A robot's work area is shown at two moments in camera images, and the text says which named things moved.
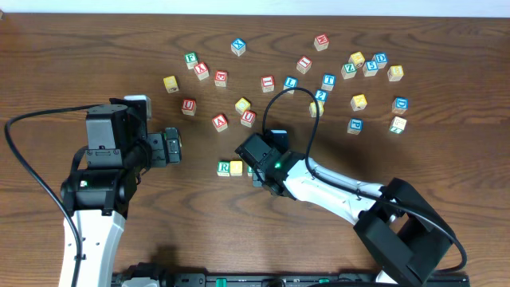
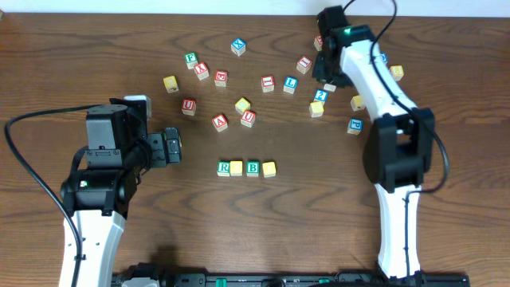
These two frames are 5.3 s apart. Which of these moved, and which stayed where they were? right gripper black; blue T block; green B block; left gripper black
Moved: right gripper black
Stayed: green B block; blue T block; left gripper black
